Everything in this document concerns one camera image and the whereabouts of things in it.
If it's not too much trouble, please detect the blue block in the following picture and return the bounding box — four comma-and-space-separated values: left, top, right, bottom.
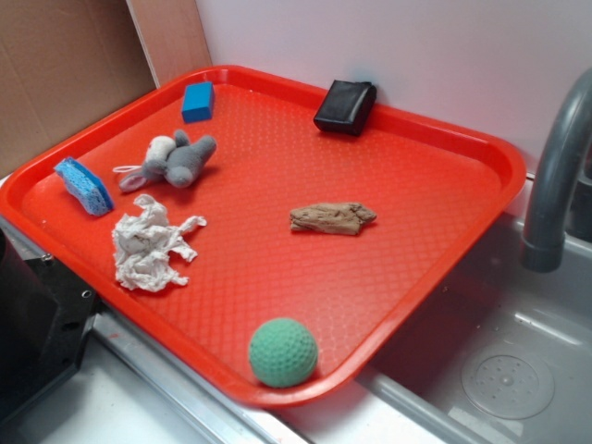
181, 81, 215, 123

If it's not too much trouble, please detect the sink drain cover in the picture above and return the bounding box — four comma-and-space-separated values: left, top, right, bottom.
461, 344, 555, 420

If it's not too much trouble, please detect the brown cardboard panel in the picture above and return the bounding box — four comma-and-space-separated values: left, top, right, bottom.
1, 1, 211, 176

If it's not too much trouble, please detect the black rectangular block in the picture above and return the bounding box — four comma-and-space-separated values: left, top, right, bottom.
314, 80, 377, 136

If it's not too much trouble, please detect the grey faucet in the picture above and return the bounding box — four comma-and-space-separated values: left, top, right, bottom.
520, 70, 591, 273

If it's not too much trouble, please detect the green dimpled ball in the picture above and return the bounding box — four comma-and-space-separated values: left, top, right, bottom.
249, 317, 319, 389

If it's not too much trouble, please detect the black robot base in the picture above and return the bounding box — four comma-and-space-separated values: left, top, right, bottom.
1, 233, 98, 425

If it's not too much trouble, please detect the red plastic tray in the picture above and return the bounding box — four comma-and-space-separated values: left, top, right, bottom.
1, 67, 526, 408

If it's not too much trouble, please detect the grey plush bunny toy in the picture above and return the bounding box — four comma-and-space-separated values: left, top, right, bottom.
114, 129, 217, 193

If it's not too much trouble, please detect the blue sponge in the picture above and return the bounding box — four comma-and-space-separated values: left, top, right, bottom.
54, 157, 115, 216

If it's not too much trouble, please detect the grey plastic sink basin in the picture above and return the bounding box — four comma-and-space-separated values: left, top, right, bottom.
279, 216, 591, 443

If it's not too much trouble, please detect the crumpled white cloth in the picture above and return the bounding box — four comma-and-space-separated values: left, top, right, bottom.
112, 194, 207, 292

